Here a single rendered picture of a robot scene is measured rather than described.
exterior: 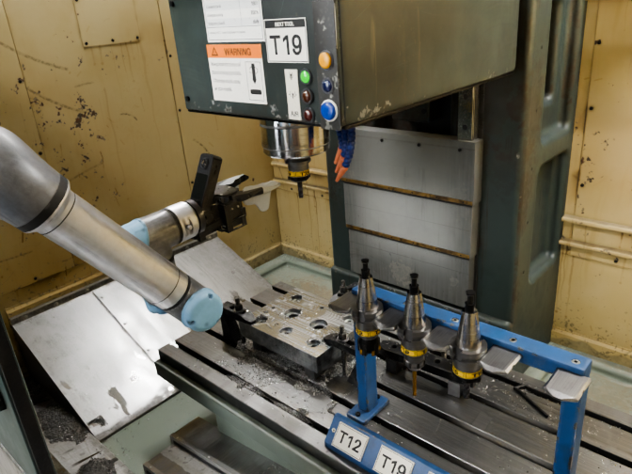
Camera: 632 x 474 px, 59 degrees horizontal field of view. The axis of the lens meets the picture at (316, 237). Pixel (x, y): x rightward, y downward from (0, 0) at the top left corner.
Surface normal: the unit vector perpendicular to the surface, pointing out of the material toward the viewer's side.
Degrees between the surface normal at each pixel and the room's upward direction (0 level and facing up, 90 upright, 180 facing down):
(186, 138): 90
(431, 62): 90
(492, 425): 0
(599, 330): 90
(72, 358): 24
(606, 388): 0
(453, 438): 0
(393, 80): 90
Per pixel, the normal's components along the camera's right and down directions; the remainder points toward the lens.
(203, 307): 0.66, 0.25
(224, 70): -0.67, 0.34
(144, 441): -0.07, -0.91
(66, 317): 0.23, -0.75
